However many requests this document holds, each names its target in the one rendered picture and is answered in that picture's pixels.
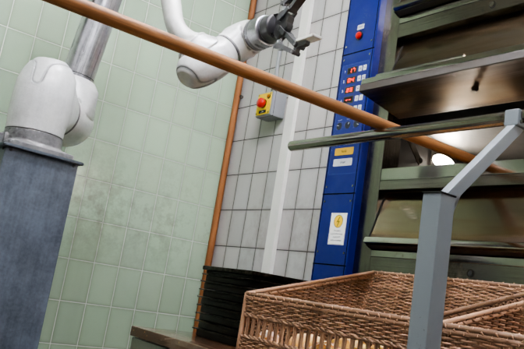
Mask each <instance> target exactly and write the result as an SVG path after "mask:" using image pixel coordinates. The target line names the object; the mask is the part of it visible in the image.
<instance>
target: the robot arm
mask: <svg viewBox="0 0 524 349"><path fill-rule="evenodd" d="M87 1H90V2H93V3H95V4H98V5H101V6H103V7H105V8H107V9H110V10H113V11H115V12H118V11H119V8H120V5H121V3H122V0H87ZM305 1H306V0H282V1H281V2H280V5H282V11H280V13H276V14H271V15H269V16H267V15H263V16H259V17H257V18H255V19H247V20H243V21H240V22H238V23H235V24H233V25H231V26H229V27H227V28H225V29H224V30H223V31H222V32H221V33H220V34H219V35H217V36H216V37H214V36H211V35H208V34H206V33H204V32H200V33H196V32H194V31H192V30H191V29H190V28H189V27H188V26H187V25H186V23H185V21H184V19H183V16H182V4H181V0H161V6H162V12H163V17H164V21H165V26H166V29H167V31H168V32H169V33H171V34H173V35H176V36H177V37H181V38H183V39H185V40H188V41H191V42H193V43H195V44H199V45H200V46H203V47H205V48H208V49H211V50H212V51H216V52H218V53H220V54H223V55H226V56H228V57H230V58H234V59H235V60H238V61H240V62H245V61H246V60H248V59H250V58H252V57H254V56H255V55H256V54H258V53H260V52H261V51H262V50H265V49H266V48H270V47H273V48H275V49H277V50H279V51H287V52H288V53H290V54H292V55H295V56H297V57H299V56H300V50H302V51H304V50H305V48H306V47H309V46H310V44H311V43H313V42H316V41H320V40H322V37H321V36H319V35H317V34H315V33H312V34H309V35H306V36H304V37H300V38H297V39H296V38H295V37H294V34H293V33H292V32H291V31H292V28H293V22H294V19H295V17H296V15H297V14H298V13H297V12H298V10H299V9H300V7H301V6H302V5H303V3H304V2H305ZM289 12H291V13H292V15H291V14H290V13H289ZM111 31H112V27H110V26H107V25H104V24H103V23H99V22H97V21H94V20H92V19H88V18H87V17H84V16H81V19H80V23H79V25H78V27H77V30H76V33H75V36H74V38H73V42H72V44H71V47H70V49H69V53H68V55H67V58H66V60H65V62H62V61H60V60H57V59H54V58H46V57H36V58H34V59H33V60H30V61H29V62H28V63H27V64H26V65H25V66H24V67H23V69H22V70H21V72H20V73H19V75H18V77H17V79H16V83H15V86H14V88H13V91H12V96H11V99H10V102H9V109H8V113H7V119H6V124H5V130H4V132H0V143H1V142H8V143H13V144H16V145H19V146H25V147H27V148H31V149H34V150H39V151H42V152H45V153H50V154H54V155H56V156H60V157H64V158H68V159H71V160H73V158H74V156H73V155H70V154H68V153H65V152H62V146H64V147H68V146H76V145H79V144H81V143H82V142H84V141H85V140H86V139H87V138H88V137H89V135H90V134H91V132H92V130H93V127H94V114H95V109H96V105H97V98H98V91H97V88H96V86H95V85H94V79H95V76H96V74H97V71H98V68H99V65H100V63H101V59H102V57H103V54H104V50H105V48H106V45H107V43H108V39H109V37H110V34H111ZM285 38H286V39H287V40H288V41H289V42H290V44H291V45H292V46H293V47H294V48H293V49H291V48H289V47H287V46H285V45H284V43H282V41H283V40H284V39H285ZM176 74H177V76H178V79H179V81H180V82H181V83H182V84H183V85H184V86H187V87H189V88H191V89H200V88H204V87H206V86H210V85H211V84H213V83H215V82H217V81H218V80H220V79H222V78H223V77H225V76H226V75H228V74H229V72H226V71H225V70H222V69H219V68H216V67H214V66H212V65H208V64H206V63H204V62H201V61H198V60H196V59H194V58H191V57H188V56H185V55H182V54H180V53H179V61H178V63H177V66H176Z"/></svg>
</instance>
